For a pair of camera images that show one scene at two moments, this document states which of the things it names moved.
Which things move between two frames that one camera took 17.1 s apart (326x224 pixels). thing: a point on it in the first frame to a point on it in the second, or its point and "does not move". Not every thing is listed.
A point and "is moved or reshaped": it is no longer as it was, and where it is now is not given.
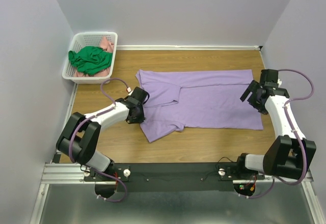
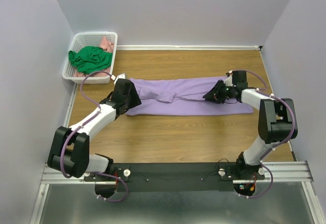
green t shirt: (89, 60) does not move
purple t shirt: (201, 99) is moved or reshaped
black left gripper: (140, 119) to (136, 100)
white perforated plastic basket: (88, 39) does not move
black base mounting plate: (190, 176) does not move
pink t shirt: (107, 46) does not move
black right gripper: (254, 84) to (213, 94)
